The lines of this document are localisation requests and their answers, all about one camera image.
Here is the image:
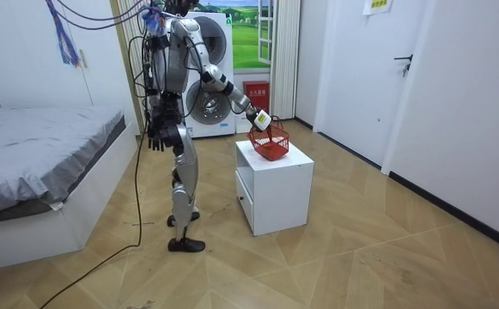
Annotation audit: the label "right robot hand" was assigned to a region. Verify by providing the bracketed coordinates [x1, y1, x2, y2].
[247, 108, 273, 132]

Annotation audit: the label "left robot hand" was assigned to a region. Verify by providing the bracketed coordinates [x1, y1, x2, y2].
[146, 121, 167, 153]

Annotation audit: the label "red plastic basket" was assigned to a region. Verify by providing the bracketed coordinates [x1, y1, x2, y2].
[246, 114, 291, 162]

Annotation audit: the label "red box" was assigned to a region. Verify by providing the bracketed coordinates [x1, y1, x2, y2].
[241, 80, 271, 115]

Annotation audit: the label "robot legs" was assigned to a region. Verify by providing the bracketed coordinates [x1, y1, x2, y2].
[166, 123, 207, 254]

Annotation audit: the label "white pleated curtain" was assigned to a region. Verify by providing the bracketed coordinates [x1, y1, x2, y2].
[269, 0, 302, 121]

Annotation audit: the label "white bedside cabinet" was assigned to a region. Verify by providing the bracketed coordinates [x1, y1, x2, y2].
[234, 139, 315, 238]

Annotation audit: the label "robot body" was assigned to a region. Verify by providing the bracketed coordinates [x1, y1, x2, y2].
[139, 0, 202, 142]

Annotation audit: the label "white washing machine tower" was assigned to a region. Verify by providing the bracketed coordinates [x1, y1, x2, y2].
[179, 11, 237, 139]

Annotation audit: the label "beige pleated curtain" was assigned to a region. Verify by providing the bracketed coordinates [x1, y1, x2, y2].
[110, 0, 149, 135]

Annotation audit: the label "white door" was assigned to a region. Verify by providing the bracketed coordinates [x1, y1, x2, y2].
[316, 0, 427, 169]

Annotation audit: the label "grey bed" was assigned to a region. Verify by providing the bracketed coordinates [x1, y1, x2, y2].
[0, 104, 141, 274]

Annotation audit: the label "white wardrobe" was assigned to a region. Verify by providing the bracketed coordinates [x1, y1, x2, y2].
[0, 0, 141, 135]

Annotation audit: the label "black floor cable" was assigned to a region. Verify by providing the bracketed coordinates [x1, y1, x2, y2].
[38, 120, 149, 309]

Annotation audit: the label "green landscape wall poster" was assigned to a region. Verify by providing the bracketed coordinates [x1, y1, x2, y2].
[190, 0, 275, 70]

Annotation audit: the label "cable bundle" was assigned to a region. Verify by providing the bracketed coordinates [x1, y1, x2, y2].
[44, 0, 169, 68]

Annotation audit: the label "black door handle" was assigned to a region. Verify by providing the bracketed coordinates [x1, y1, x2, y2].
[393, 53, 415, 79]

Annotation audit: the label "paper wall notice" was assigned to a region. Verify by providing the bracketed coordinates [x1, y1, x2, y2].
[362, 0, 394, 16]

